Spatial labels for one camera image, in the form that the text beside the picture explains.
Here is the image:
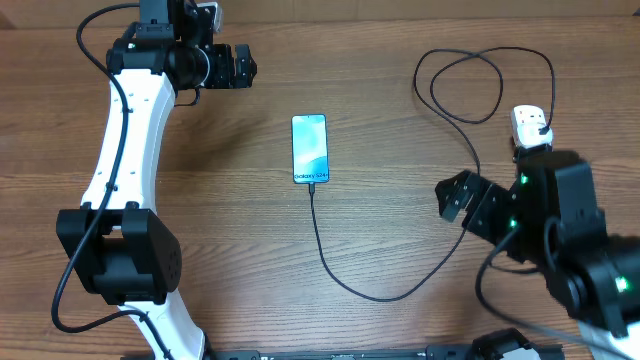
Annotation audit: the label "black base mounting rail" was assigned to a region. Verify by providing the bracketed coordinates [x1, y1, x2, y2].
[203, 345, 565, 360]

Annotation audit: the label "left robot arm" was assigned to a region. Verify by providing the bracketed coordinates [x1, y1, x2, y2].
[56, 0, 257, 359]

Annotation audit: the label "white USB charger adapter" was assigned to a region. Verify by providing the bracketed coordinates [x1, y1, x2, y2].
[513, 124, 554, 149]

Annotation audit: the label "blue screen smartphone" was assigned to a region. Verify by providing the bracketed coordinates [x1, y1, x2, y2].
[291, 114, 330, 184]

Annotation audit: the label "white power strip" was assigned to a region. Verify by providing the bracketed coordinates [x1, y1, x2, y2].
[510, 105, 547, 130]

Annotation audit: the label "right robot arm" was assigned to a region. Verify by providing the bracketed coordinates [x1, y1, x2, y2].
[435, 150, 639, 359]

